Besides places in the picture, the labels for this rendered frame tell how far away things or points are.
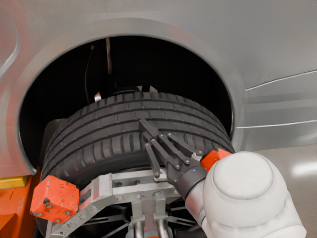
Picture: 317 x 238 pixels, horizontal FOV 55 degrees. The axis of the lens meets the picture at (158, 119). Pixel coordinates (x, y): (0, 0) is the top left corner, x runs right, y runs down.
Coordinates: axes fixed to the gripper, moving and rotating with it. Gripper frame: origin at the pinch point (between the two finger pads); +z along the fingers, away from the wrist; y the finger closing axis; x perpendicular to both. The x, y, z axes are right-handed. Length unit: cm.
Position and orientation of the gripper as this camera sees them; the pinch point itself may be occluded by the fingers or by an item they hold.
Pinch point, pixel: (148, 131)
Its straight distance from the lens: 74.3
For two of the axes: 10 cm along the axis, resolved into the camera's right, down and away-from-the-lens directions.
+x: 0.2, -7.5, -6.6
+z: -5.4, -5.6, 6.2
